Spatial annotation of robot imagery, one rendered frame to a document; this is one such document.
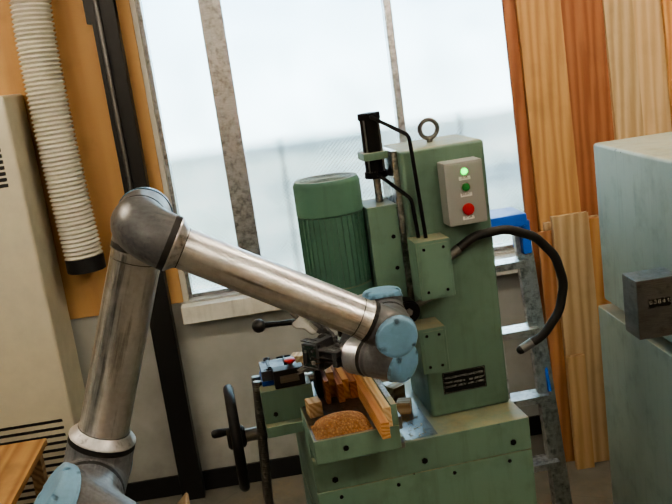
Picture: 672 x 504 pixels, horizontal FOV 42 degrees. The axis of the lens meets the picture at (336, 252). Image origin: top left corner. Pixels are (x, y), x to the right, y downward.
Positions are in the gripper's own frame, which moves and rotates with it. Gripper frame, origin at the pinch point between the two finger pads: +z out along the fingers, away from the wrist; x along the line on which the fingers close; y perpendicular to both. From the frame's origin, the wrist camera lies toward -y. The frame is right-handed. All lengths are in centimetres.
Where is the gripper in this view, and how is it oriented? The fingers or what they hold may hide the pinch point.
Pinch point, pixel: (295, 340)
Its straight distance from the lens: 225.6
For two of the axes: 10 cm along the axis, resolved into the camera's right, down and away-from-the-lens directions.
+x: 1.0, 9.7, 2.1
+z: -7.6, -0.6, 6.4
